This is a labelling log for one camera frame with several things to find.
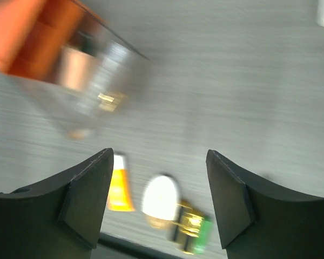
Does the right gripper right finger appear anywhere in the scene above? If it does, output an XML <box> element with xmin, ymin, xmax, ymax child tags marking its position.
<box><xmin>206</xmin><ymin>150</ymin><xmax>324</xmax><ymax>258</ymax></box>

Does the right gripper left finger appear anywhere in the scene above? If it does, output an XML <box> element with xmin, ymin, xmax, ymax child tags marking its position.
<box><xmin>0</xmin><ymin>148</ymin><xmax>113</xmax><ymax>258</ymax></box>

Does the clear liquid bottle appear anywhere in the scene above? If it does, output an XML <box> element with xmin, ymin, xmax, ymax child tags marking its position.
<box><xmin>75</xmin><ymin>41</ymin><xmax>134</xmax><ymax>115</ymax></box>

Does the beige foundation bottle black cap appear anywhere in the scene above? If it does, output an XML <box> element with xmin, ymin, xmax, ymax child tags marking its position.
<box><xmin>57</xmin><ymin>32</ymin><xmax>97</xmax><ymax>92</ymax></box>

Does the green lipstick box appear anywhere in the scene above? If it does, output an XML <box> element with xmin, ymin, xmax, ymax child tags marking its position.
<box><xmin>193</xmin><ymin>216</ymin><xmax>212</xmax><ymax>254</ymax></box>

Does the orange white tube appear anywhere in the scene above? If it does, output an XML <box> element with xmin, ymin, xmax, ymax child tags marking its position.
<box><xmin>107</xmin><ymin>153</ymin><xmax>135</xmax><ymax>212</ymax></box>

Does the black gold lipstick left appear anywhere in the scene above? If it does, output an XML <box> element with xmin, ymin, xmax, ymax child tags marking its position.
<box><xmin>169</xmin><ymin>199</ymin><xmax>203</xmax><ymax>242</ymax></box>

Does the cream oval compact bottle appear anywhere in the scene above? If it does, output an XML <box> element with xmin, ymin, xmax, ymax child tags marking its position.
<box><xmin>141</xmin><ymin>173</ymin><xmax>181</xmax><ymax>229</ymax></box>

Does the clear acrylic drawer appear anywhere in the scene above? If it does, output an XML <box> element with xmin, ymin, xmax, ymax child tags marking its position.
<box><xmin>11</xmin><ymin>1</ymin><xmax>148</xmax><ymax>139</ymax></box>

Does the orange drawer organizer box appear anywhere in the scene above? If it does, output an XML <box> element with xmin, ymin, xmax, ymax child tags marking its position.
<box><xmin>0</xmin><ymin>1</ymin><xmax>104</xmax><ymax>80</ymax></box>

